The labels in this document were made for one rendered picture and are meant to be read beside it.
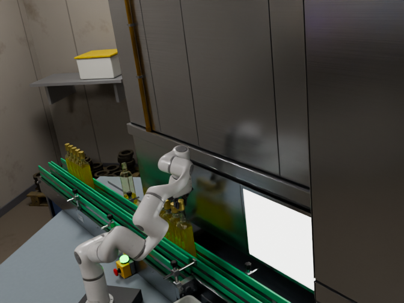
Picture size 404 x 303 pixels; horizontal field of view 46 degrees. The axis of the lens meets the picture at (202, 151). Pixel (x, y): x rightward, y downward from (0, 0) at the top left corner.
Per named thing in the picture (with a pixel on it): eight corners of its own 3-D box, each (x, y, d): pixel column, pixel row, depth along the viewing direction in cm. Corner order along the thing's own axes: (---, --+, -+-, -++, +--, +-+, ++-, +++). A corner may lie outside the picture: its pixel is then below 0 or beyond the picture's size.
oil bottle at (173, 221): (190, 255, 228) (184, 216, 220) (180, 260, 225) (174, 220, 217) (183, 250, 232) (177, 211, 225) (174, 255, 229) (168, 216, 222)
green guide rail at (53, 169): (191, 273, 214) (189, 257, 211) (189, 273, 213) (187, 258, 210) (51, 172, 348) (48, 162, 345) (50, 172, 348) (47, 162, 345)
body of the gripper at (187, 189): (185, 165, 209) (184, 185, 215) (165, 172, 204) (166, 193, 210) (195, 173, 204) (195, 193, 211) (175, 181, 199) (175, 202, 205)
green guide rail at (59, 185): (178, 280, 210) (175, 265, 207) (176, 281, 209) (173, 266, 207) (41, 175, 344) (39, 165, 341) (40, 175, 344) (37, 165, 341)
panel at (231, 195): (332, 298, 173) (330, 216, 161) (327, 302, 172) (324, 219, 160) (189, 216, 243) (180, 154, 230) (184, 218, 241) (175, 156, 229)
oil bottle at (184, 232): (197, 260, 224) (191, 220, 216) (187, 264, 221) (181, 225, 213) (190, 255, 228) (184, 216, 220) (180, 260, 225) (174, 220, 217)
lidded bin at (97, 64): (131, 70, 496) (127, 47, 488) (115, 79, 466) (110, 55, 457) (95, 72, 510) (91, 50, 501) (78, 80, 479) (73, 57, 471)
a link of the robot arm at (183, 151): (177, 164, 187) (155, 158, 190) (177, 186, 193) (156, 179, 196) (193, 145, 199) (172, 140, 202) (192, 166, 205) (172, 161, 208)
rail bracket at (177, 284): (199, 276, 211) (196, 252, 206) (168, 293, 202) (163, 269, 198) (195, 273, 213) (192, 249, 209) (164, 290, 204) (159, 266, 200)
